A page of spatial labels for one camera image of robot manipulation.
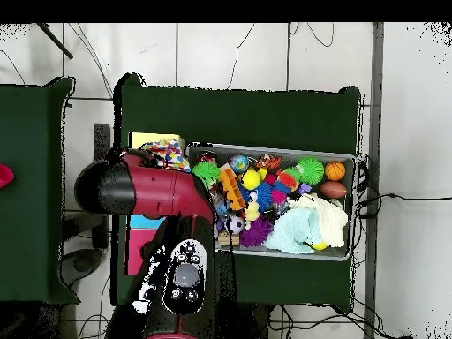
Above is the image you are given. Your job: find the silver mesh bin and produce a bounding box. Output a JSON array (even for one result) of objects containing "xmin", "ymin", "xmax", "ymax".
[{"xmin": 185, "ymin": 141, "xmax": 357, "ymax": 262}]

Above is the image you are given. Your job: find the orange plastic block tray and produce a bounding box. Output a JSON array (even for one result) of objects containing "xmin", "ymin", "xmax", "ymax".
[{"xmin": 218, "ymin": 166, "xmax": 247, "ymax": 212}]

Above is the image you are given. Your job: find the mint knitted cloth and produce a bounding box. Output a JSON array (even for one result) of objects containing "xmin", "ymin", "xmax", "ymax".
[{"xmin": 263, "ymin": 207, "xmax": 320, "ymax": 255}]

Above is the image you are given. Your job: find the yellow ball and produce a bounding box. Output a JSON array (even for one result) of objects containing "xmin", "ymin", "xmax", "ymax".
[{"xmin": 241, "ymin": 169, "xmax": 262, "ymax": 191}]

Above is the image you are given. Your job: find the dark green tablecloth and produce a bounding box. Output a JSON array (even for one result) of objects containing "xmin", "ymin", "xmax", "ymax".
[
  {"xmin": 110, "ymin": 72, "xmax": 362, "ymax": 307},
  {"xmin": 0, "ymin": 76, "xmax": 80, "ymax": 305}
]

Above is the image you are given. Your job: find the purple spiky toy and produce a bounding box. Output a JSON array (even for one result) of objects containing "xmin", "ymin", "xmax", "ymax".
[{"xmin": 238, "ymin": 215, "xmax": 275, "ymax": 248}]

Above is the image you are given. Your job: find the wooden three-hole box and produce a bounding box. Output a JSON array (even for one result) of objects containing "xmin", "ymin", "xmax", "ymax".
[{"xmin": 124, "ymin": 132, "xmax": 185, "ymax": 277}]

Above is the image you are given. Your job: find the globe print ball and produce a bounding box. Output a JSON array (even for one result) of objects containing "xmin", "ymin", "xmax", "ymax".
[{"xmin": 229, "ymin": 154, "xmax": 251, "ymax": 175}]

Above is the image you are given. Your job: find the small orange basketball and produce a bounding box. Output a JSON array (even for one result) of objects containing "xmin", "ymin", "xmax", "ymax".
[{"xmin": 323, "ymin": 161, "xmax": 347, "ymax": 182}]

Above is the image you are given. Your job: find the green spiky ball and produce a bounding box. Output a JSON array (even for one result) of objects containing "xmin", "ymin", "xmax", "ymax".
[
  {"xmin": 295, "ymin": 155, "xmax": 325, "ymax": 187},
  {"xmin": 191, "ymin": 161, "xmax": 221, "ymax": 190}
]

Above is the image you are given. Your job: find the black cable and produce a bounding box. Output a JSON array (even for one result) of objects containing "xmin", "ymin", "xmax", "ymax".
[{"xmin": 356, "ymin": 192, "xmax": 452, "ymax": 216}]

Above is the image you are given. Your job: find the pink object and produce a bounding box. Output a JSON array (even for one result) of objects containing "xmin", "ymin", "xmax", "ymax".
[{"xmin": 0, "ymin": 162, "xmax": 16, "ymax": 190}]

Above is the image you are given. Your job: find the black panel stand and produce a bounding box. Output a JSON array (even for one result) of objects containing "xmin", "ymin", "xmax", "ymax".
[{"xmin": 92, "ymin": 123, "xmax": 111, "ymax": 250}]

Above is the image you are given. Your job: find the black rod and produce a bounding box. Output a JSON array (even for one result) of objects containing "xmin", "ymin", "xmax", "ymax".
[{"xmin": 35, "ymin": 22, "xmax": 74, "ymax": 60}]

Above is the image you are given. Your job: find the brown toy football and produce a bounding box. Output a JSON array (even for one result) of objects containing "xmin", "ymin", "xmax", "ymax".
[{"xmin": 319, "ymin": 180, "xmax": 349, "ymax": 200}]

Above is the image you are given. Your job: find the cream knitted cloth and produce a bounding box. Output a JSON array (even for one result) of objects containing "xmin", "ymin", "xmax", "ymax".
[{"xmin": 287, "ymin": 192, "xmax": 350, "ymax": 249}]

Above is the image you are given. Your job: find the gray rounded stand base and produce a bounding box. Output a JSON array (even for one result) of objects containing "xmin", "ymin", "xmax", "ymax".
[{"xmin": 59, "ymin": 247, "xmax": 104, "ymax": 288}]

